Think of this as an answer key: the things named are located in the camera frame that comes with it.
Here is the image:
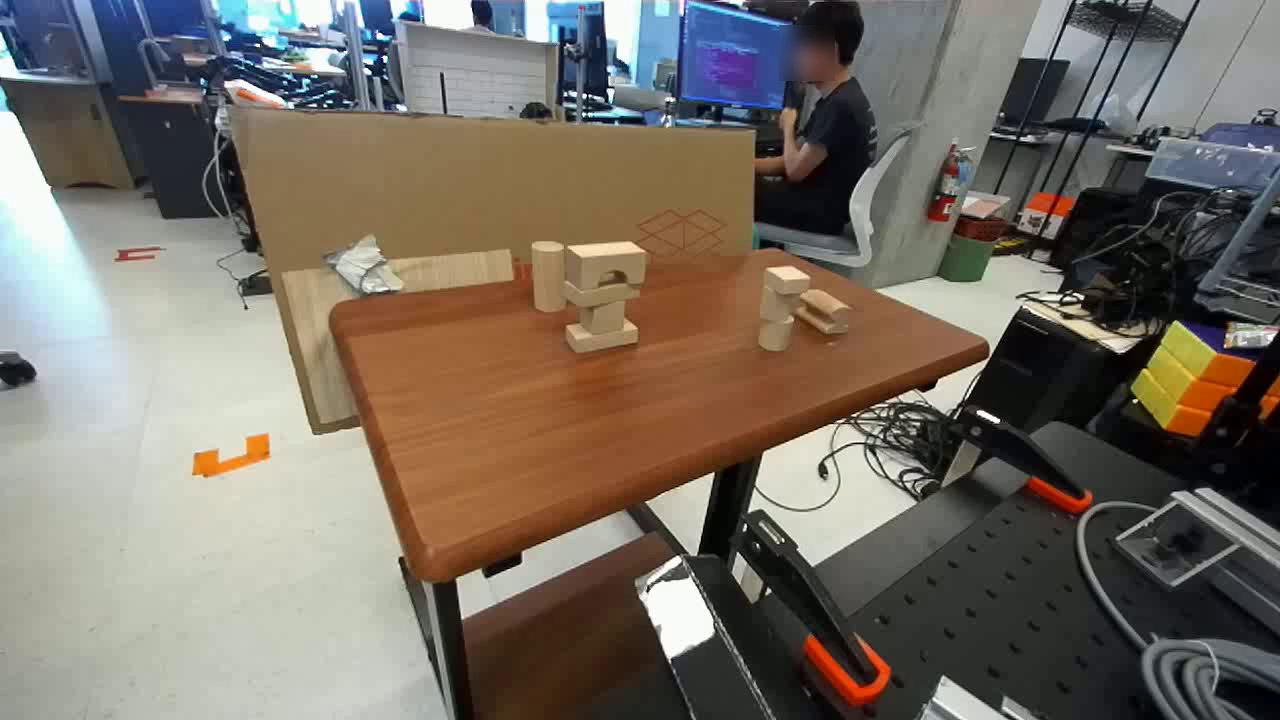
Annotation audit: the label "wooden arch block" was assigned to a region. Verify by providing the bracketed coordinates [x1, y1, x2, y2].
[563, 238, 649, 286]

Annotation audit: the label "wooden cylinder block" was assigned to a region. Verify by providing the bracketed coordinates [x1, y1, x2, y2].
[528, 238, 563, 312]

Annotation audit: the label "lower block of small stack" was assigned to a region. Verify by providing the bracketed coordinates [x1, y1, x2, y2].
[754, 297, 792, 351]

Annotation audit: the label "wooden half-round block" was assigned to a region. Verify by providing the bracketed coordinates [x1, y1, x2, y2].
[796, 286, 851, 336]

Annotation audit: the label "wooden base stack blocks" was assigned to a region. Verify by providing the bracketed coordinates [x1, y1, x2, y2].
[563, 284, 640, 355]

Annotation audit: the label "top cube of small stack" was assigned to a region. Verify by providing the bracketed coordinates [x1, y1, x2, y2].
[764, 265, 811, 297]

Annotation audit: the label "black orange clamp near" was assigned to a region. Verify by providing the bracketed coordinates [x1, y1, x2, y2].
[733, 510, 892, 710]

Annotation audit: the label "black orange clamp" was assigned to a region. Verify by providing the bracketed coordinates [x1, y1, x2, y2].
[944, 402, 1093, 517]
[733, 510, 892, 710]

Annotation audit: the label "seated person in black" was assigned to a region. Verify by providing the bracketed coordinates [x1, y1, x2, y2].
[754, 0, 877, 236]

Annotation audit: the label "white office chair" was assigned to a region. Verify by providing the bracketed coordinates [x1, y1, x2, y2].
[754, 127, 913, 273]

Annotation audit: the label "computer monitor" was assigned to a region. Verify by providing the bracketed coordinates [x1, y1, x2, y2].
[675, 0, 792, 112]

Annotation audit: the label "light wooden side board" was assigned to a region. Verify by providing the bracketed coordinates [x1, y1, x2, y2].
[274, 249, 517, 436]

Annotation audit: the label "green bucket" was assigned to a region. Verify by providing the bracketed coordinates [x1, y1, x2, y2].
[940, 236, 992, 284]

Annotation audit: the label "red fire extinguisher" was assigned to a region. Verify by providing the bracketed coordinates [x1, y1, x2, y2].
[927, 142, 968, 225]

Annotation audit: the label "black orange clamp far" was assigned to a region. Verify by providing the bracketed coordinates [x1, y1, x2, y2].
[944, 402, 1093, 517]

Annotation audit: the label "large cardboard sheet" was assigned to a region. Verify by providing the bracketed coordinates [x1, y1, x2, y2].
[233, 107, 753, 273]

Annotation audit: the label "orange floor tape marker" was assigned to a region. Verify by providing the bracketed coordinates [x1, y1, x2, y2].
[191, 433, 271, 481]

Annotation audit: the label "black perforated mounting board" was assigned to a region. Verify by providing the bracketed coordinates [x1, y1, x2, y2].
[582, 419, 1280, 720]

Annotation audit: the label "yellow orange foam cube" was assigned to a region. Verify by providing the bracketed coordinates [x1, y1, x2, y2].
[1133, 319, 1251, 441]

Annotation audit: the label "silver metal bracket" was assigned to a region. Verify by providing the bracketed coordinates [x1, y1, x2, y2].
[1115, 487, 1280, 637]

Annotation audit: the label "grey cable bundle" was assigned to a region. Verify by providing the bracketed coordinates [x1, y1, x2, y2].
[1071, 496, 1280, 720]

